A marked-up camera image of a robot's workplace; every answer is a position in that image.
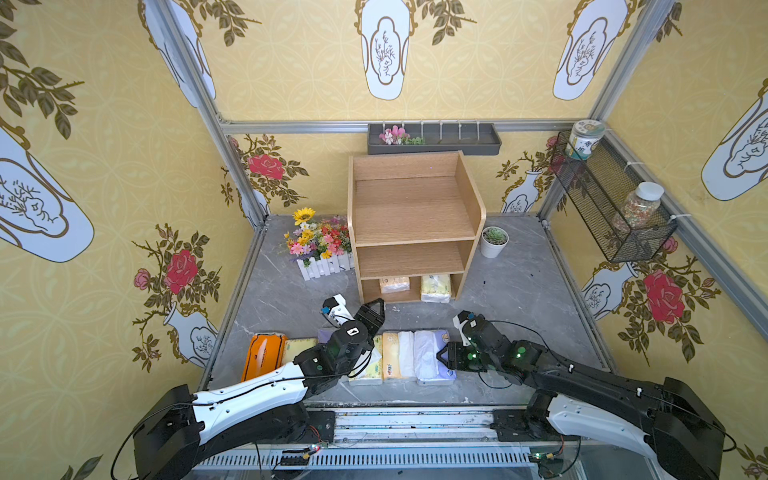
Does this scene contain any yellow floral pack bottom shelf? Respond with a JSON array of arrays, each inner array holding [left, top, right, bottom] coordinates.
[[420, 274, 452, 304]]

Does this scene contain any clear jar white lid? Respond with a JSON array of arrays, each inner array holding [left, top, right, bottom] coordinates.
[[611, 182, 665, 233]]

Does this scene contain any green-yellow tissue pack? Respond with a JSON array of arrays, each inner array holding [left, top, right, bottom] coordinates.
[[282, 338, 318, 365]]

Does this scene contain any white purple tissue pack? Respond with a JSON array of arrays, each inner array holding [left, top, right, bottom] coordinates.
[[413, 329, 456, 386]]

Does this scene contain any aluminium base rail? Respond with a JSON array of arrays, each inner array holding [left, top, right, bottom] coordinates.
[[149, 404, 661, 480]]

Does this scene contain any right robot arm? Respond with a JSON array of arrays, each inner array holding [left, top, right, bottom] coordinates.
[[436, 311, 729, 479]]

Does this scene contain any yellow tissue pack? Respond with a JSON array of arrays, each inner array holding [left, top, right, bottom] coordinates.
[[348, 335, 383, 386]]

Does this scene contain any wooden three-tier shelf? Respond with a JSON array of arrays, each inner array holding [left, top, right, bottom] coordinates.
[[347, 151, 486, 303]]

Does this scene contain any printed lidded jar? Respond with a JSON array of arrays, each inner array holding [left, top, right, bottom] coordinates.
[[564, 119, 606, 160]]

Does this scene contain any peach tissue pack bottom shelf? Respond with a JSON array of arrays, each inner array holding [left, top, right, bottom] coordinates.
[[379, 276, 411, 294]]

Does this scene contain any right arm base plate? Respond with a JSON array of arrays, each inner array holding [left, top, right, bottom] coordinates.
[[490, 409, 560, 442]]

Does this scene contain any dark wall hook rack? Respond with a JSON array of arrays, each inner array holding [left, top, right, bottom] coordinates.
[[367, 121, 502, 156]]

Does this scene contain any artificial flowers white fence planter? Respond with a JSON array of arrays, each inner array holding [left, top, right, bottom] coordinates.
[[284, 207, 355, 281]]

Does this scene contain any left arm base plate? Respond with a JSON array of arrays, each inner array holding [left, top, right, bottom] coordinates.
[[295, 410, 336, 444]]

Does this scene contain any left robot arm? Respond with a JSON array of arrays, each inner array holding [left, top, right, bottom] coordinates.
[[127, 296, 385, 479]]

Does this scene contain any black wire wall basket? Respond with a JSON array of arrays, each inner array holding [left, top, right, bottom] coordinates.
[[551, 131, 677, 263]]

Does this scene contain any orange tissue pack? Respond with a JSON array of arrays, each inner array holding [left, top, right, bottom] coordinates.
[[241, 334, 287, 382]]

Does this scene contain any pink flower on rack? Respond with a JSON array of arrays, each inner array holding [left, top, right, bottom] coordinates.
[[379, 125, 425, 145]]

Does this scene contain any small cactus white pot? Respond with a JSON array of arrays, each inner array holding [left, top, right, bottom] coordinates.
[[480, 226, 509, 259]]

